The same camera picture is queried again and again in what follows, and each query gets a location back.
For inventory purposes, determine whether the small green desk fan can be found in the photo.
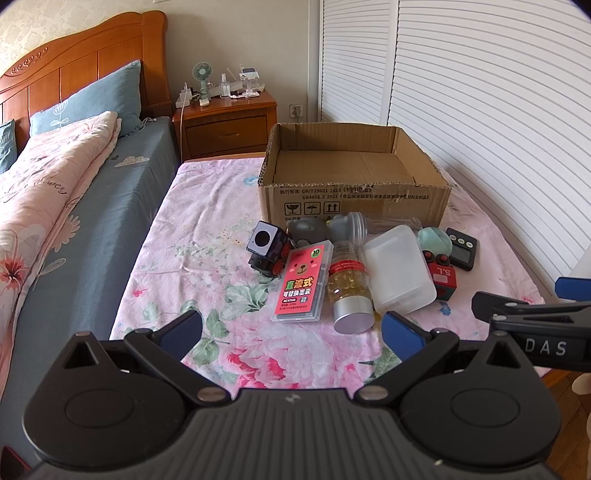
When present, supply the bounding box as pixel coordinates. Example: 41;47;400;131
191;62;213;100

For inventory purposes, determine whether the pink plastic case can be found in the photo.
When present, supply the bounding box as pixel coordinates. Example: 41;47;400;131
271;241;334;324

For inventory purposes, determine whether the brown cardboard box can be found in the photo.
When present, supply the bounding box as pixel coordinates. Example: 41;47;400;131
257;122;453;227

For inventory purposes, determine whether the teal patterned pillow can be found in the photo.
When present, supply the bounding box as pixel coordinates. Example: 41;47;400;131
0;119;19;174

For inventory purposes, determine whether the black cube with round hole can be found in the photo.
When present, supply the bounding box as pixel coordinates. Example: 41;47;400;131
247;220;294;278

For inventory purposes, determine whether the black digital timer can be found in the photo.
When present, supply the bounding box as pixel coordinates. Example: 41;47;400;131
445;227;478;269

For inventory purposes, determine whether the white phone stand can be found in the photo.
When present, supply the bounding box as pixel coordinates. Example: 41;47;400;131
236;65;266;99

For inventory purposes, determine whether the grey plastic toy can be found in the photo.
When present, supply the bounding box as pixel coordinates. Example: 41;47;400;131
285;215;352;247

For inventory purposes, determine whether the pink floral sheet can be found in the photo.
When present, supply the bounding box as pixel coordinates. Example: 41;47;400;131
108;157;546;398

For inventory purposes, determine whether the wooden nightstand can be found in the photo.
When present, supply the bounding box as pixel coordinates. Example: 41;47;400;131
172;88;279;162

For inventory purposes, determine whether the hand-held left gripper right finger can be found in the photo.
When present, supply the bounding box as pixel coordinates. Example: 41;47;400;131
355;310;536;409

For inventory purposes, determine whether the red toy truck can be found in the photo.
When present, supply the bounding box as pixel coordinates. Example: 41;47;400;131
421;249;458;301

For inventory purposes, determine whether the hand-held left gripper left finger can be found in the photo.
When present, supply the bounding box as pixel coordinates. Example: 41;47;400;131
62;309;232;408

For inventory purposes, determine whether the clear plastic bottle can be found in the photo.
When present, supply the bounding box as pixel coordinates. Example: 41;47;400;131
348;211;423;237

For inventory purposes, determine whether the white louvered closet door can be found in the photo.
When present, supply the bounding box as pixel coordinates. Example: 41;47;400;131
388;0;591;296
320;0;400;127

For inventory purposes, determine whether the blue pillow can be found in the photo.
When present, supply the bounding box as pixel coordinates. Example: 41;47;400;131
28;59;144;139

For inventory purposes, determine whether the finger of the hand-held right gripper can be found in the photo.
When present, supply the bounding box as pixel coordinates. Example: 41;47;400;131
555;276;591;300
471;291;591;334

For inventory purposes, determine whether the teal egg-shaped case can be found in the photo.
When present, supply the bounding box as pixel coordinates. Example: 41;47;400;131
418;227;453;257

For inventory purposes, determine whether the clear bottle of gold capsules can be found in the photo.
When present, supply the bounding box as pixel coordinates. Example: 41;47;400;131
327;240;376;334

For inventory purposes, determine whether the pink floral quilt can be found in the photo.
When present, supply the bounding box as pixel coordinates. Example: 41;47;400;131
0;111;123;370

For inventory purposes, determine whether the wooden bed headboard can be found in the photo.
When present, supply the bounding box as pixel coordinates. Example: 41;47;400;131
0;10;169;139

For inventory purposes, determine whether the blue-grey bed sheet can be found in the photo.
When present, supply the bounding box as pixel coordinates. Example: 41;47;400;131
0;115;181;462

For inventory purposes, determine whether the white translucent plastic box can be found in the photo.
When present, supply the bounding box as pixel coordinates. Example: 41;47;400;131
362;226;437;315

